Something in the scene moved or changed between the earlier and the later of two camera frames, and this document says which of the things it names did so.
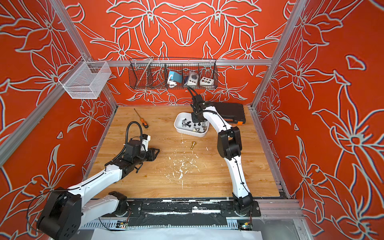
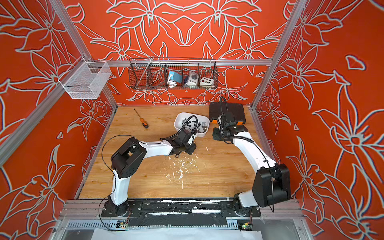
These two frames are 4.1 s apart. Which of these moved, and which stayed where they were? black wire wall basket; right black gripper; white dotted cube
Moved: right black gripper
Stayed: white dotted cube; black wire wall basket
